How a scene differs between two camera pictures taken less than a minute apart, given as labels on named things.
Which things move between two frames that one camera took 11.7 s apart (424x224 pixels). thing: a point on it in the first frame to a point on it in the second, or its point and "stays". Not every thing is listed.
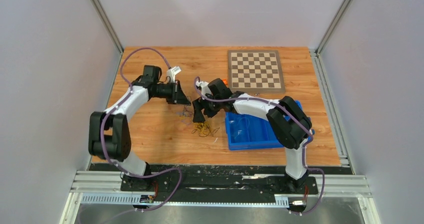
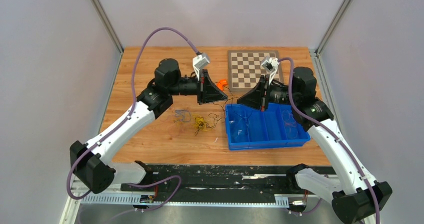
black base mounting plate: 189,183 stays
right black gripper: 199,104 to 254,97
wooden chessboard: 255,71 stays
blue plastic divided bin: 245,132 stays
